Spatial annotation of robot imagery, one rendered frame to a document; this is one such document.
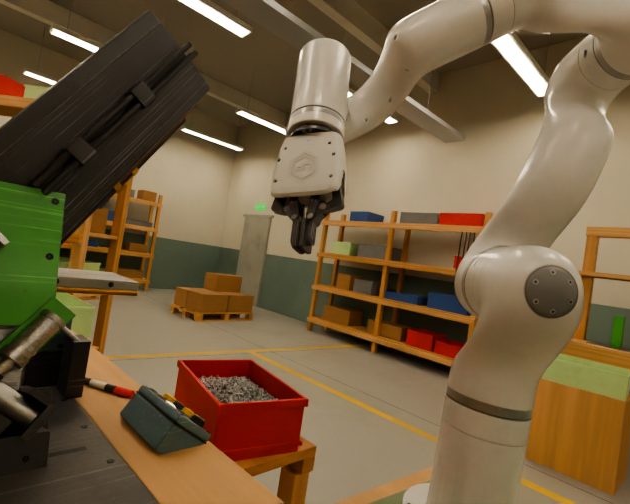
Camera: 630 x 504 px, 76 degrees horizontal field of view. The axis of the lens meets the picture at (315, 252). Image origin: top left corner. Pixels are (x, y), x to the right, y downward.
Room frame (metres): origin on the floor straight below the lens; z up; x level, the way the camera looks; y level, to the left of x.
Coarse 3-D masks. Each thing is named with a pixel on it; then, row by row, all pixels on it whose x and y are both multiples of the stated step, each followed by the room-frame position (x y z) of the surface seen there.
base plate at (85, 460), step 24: (72, 408) 0.73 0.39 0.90; (72, 432) 0.64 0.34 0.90; (96, 432) 0.66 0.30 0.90; (48, 456) 0.57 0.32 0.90; (72, 456) 0.58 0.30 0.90; (96, 456) 0.59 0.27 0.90; (120, 456) 0.60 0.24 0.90; (0, 480) 0.50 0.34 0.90; (24, 480) 0.51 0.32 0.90; (48, 480) 0.52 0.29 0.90; (72, 480) 0.53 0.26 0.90; (96, 480) 0.53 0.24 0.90; (120, 480) 0.54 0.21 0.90
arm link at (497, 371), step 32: (480, 256) 0.61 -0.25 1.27; (512, 256) 0.52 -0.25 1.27; (544, 256) 0.50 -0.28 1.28; (480, 288) 0.56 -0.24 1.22; (512, 288) 0.50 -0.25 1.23; (544, 288) 0.48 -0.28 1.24; (576, 288) 0.49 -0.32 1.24; (480, 320) 0.54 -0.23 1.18; (512, 320) 0.50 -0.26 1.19; (544, 320) 0.49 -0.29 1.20; (576, 320) 0.50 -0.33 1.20; (480, 352) 0.55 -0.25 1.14; (512, 352) 0.53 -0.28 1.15; (544, 352) 0.53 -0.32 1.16; (448, 384) 0.62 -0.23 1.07; (480, 384) 0.56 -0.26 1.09; (512, 384) 0.55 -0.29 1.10; (512, 416) 0.55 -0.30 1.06
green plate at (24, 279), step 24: (0, 192) 0.58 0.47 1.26; (24, 192) 0.61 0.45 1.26; (0, 216) 0.58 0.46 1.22; (24, 216) 0.60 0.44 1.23; (48, 216) 0.62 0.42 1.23; (24, 240) 0.60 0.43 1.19; (48, 240) 0.62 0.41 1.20; (0, 264) 0.57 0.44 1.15; (24, 264) 0.59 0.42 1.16; (48, 264) 0.62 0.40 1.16; (0, 288) 0.57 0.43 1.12; (24, 288) 0.59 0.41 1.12; (48, 288) 0.61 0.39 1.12; (0, 312) 0.57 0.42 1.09; (24, 312) 0.59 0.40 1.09
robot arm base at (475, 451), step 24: (456, 408) 0.58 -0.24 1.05; (456, 432) 0.58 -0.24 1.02; (480, 432) 0.56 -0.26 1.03; (504, 432) 0.55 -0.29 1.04; (528, 432) 0.57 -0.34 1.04; (456, 456) 0.57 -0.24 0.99; (480, 456) 0.55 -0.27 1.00; (504, 456) 0.55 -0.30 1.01; (432, 480) 0.61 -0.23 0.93; (456, 480) 0.57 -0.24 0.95; (480, 480) 0.55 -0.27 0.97; (504, 480) 0.55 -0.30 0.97
